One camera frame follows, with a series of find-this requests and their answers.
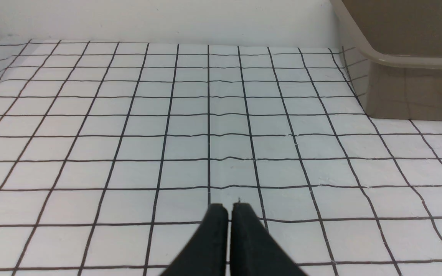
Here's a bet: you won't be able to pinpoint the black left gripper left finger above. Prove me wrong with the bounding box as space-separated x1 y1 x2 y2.
161 203 228 276

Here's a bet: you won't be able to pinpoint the olive plastic bin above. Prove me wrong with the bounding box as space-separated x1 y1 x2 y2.
331 0 442 121

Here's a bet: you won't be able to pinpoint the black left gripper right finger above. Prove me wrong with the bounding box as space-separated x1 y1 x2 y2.
230 202 306 276

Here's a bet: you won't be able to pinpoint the white grid tablecloth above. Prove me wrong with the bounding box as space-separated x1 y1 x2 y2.
0 39 442 276

